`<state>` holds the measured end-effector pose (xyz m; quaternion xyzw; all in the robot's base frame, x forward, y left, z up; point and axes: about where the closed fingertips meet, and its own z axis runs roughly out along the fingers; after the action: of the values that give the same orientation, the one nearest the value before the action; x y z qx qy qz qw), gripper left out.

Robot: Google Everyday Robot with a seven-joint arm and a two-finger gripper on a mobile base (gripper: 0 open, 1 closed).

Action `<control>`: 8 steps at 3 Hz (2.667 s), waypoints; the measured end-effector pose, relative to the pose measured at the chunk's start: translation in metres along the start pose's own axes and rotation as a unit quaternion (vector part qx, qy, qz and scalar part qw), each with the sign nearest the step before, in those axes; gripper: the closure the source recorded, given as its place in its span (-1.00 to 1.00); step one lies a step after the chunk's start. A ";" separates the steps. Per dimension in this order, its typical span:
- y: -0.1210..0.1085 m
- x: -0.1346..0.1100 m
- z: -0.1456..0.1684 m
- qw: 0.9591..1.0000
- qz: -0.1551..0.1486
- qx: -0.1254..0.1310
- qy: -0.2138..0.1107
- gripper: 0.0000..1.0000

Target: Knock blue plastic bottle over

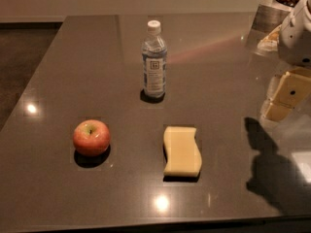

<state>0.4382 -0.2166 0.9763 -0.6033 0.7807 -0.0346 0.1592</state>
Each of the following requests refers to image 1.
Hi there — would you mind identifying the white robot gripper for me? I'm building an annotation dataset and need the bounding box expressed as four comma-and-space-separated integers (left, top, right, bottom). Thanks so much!
264, 0, 311, 121

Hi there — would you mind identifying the clear blue-label plastic bottle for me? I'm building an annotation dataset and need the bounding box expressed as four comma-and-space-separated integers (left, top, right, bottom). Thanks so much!
142, 20, 167, 99

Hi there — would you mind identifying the yellow white snack packet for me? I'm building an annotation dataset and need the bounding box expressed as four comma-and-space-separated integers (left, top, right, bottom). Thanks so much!
258, 25, 281, 51

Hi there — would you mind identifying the yellow wavy sponge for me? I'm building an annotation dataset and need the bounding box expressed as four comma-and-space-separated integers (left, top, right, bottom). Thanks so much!
163, 126, 202, 178

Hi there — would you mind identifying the red apple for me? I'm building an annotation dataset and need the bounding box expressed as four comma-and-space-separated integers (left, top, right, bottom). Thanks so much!
73, 119, 111, 157

